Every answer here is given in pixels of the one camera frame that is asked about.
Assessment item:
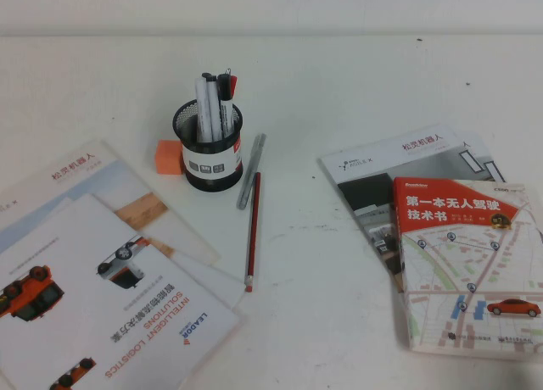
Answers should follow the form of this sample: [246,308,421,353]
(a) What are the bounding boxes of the white brochure with window outlines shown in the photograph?
[454,131,508,183]

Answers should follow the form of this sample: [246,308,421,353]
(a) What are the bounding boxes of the black capped marker pen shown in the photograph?
[216,67,235,136]

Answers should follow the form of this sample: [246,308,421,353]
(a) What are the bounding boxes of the black mesh pen holder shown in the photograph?
[171,97,245,192]

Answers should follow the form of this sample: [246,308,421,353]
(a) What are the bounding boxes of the white Leador logistics brochure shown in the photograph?
[0,192,249,390]

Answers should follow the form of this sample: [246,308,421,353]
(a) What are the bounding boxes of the grey pen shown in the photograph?
[235,132,268,211]

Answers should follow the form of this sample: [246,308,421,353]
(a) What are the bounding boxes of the blue white Agilex brochure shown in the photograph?
[0,139,222,267]

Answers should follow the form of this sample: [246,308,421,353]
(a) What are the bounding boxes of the grey Agilex brochure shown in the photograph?
[318,123,485,295]

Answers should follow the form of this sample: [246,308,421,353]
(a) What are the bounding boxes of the orange foam cube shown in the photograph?
[154,139,186,176]

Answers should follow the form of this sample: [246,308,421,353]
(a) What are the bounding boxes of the plain white paper sheet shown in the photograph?
[171,251,249,311]

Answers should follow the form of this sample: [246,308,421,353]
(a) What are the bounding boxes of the white marker with black tip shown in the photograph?
[201,71,223,142]

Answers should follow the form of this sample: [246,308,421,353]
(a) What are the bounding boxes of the red pencil with eraser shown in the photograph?
[244,171,262,293]

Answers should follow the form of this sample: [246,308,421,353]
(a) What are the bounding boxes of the white marker pen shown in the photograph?
[193,76,210,143]

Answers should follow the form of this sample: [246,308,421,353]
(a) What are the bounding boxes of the red book with map cover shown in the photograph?
[391,176,543,362]

